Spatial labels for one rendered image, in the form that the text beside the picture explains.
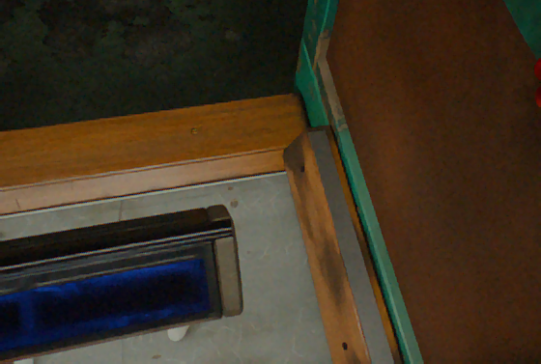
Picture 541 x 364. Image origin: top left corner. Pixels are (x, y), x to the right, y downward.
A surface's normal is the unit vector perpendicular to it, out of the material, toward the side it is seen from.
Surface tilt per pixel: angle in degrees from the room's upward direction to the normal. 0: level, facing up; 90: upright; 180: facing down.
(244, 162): 45
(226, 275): 58
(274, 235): 0
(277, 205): 0
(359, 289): 0
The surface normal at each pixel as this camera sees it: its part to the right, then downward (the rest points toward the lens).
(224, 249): 0.21, 0.48
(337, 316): -0.87, -0.07
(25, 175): 0.07, -0.48
